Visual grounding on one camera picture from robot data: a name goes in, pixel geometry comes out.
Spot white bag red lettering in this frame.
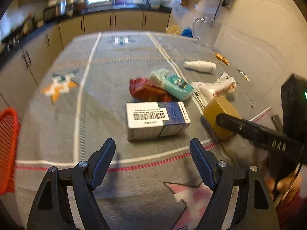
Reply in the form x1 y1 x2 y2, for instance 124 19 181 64
191 73 237 107

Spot blue white medicine box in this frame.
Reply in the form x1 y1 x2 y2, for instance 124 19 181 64
126 101 191 141

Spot orange-brown snack wrapper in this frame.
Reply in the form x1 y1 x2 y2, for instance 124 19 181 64
129 77 172 102

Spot beige lower kitchen cabinets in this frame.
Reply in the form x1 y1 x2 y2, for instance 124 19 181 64
1 6 171 117

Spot right hand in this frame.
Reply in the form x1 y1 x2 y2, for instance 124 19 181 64
264 173 302 202

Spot yellow square container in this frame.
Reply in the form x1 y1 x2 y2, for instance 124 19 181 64
202 95 243 141

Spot red plastic basket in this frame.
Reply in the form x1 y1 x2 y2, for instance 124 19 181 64
0 108 21 195

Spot orange candy wrapper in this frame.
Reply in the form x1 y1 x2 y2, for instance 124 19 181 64
214 53 229 65

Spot grey patterned tablecloth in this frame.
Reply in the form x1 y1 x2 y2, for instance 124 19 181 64
15 32 274 229

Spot white spray bottle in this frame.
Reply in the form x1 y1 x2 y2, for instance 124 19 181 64
184 60 216 73

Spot teal tissue packet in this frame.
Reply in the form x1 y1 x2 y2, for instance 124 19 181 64
149 69 194 101

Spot clear glass pitcher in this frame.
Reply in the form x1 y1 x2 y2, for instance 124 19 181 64
191 17 221 48

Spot blue plastic bag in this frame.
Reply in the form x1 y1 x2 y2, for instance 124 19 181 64
181 28 193 38

